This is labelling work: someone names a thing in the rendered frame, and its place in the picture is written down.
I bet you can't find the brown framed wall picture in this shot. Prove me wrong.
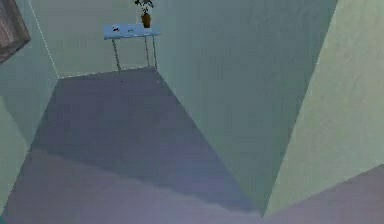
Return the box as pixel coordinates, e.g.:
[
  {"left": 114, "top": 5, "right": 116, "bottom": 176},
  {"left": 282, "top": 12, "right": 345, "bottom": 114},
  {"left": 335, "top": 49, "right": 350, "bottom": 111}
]
[{"left": 0, "top": 0, "right": 32, "bottom": 64}]

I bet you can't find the house plant in brown pot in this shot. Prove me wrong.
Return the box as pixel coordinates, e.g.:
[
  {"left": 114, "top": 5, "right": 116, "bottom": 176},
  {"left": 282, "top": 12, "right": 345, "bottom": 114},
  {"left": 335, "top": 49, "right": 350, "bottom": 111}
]
[{"left": 134, "top": 0, "right": 155, "bottom": 29}]

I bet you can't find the light blue side table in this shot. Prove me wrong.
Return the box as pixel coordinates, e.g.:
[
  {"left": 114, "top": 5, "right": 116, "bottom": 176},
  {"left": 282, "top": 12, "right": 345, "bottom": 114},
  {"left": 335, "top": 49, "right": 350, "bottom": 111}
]
[{"left": 102, "top": 22, "right": 162, "bottom": 73}]

